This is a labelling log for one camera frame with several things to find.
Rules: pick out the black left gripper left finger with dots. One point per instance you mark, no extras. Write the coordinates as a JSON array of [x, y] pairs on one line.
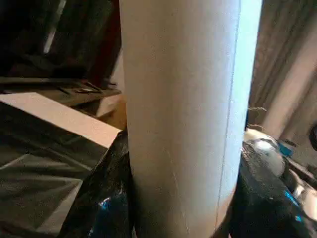
[[104, 198]]

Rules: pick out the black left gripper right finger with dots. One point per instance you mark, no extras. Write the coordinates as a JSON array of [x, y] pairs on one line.
[[260, 203]]

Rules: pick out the white plastic table leg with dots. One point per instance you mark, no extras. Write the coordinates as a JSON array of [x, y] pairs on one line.
[[185, 99]]

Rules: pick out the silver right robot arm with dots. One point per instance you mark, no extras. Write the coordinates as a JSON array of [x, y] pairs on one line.
[[270, 153]]

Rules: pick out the white sheet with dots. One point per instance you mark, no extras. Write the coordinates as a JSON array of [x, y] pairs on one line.
[[62, 114]]

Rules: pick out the dark long rod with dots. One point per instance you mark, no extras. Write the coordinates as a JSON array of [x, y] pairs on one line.
[[49, 82]]

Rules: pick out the sheer grey window curtain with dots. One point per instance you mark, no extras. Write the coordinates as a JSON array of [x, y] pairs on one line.
[[284, 62]]

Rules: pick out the dark red curtain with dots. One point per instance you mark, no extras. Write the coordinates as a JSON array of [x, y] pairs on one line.
[[115, 37]]

